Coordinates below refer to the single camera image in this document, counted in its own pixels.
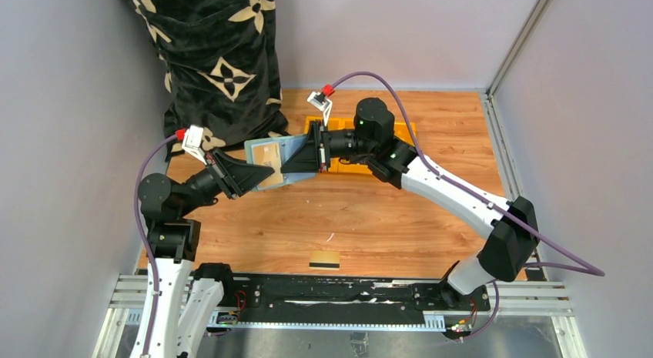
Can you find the black floral blanket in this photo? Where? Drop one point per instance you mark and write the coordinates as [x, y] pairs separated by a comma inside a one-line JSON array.
[[222, 70]]

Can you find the middle yellow bin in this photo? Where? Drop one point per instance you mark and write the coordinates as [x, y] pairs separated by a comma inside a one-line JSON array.
[[346, 157]]

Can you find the right yellow bin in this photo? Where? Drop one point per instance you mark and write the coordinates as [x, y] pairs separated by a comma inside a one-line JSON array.
[[402, 132]]

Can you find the yellow bin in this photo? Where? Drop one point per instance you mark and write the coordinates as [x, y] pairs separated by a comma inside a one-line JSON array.
[[346, 157], [402, 132]]

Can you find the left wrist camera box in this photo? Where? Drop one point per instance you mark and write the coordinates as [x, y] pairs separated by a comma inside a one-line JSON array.
[[192, 143]]

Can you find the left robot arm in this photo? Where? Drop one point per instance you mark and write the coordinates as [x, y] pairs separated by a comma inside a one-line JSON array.
[[179, 298]]

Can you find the tan card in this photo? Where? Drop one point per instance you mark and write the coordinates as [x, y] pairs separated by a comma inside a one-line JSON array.
[[269, 155], [320, 259]]

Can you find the aluminium frame rail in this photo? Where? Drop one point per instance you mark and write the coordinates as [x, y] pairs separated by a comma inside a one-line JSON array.
[[527, 300]]

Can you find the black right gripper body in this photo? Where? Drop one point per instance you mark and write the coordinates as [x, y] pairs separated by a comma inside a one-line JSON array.
[[321, 150]]

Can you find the green card holder wallet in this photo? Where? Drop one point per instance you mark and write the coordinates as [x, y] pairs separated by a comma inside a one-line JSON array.
[[285, 147]]

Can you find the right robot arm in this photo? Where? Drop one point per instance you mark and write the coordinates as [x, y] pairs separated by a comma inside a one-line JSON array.
[[499, 221]]

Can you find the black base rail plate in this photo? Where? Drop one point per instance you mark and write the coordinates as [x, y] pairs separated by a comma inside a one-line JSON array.
[[267, 298]]

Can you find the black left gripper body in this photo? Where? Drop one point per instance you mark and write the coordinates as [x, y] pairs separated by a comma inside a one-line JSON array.
[[224, 175]]

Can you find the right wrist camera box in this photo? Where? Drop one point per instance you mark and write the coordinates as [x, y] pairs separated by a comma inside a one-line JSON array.
[[320, 101]]

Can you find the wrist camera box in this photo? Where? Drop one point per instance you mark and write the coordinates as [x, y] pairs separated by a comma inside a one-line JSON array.
[[320, 101], [192, 143]]

